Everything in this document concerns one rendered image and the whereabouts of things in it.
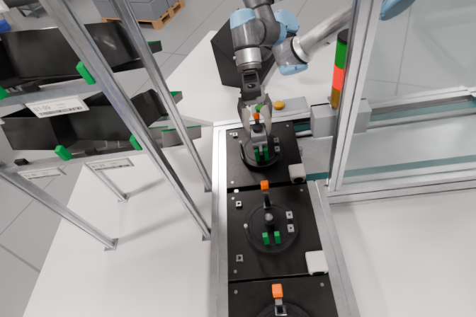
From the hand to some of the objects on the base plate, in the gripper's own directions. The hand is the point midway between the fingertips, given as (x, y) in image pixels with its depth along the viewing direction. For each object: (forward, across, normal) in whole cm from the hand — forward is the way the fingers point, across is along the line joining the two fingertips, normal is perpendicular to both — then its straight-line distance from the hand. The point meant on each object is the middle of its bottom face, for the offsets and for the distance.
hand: (258, 133), depth 81 cm
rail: (+5, -28, -26) cm, 38 cm away
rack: (+24, +36, -6) cm, 44 cm away
